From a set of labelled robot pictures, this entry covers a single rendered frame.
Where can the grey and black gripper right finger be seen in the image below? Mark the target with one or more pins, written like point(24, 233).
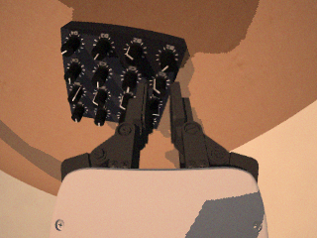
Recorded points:
point(197, 150)

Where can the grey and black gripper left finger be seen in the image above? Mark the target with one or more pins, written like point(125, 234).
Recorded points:
point(120, 150)

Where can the black knob box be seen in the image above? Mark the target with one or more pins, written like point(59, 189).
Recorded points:
point(157, 58)

